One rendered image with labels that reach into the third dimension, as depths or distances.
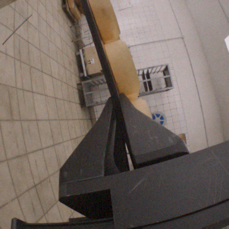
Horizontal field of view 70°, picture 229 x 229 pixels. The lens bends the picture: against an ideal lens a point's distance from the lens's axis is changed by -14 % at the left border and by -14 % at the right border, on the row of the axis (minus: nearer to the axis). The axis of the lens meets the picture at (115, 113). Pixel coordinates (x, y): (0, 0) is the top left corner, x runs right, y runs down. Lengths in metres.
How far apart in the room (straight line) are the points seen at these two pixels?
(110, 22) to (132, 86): 0.06
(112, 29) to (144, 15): 4.78
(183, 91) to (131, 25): 2.03
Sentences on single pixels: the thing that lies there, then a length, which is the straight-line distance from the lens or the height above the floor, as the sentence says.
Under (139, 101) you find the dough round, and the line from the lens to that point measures 0.15.
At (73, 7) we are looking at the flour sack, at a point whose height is 0.23.
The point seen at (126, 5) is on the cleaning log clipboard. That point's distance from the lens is 5.11.
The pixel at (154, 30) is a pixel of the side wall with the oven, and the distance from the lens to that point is 4.76.
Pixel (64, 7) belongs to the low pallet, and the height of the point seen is 0.06.
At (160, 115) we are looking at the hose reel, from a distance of 4.13.
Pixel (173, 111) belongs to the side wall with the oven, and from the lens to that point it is 4.32.
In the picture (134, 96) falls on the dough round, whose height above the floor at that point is 0.99.
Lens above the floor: 0.98
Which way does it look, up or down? 6 degrees down
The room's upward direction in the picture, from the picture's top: 78 degrees clockwise
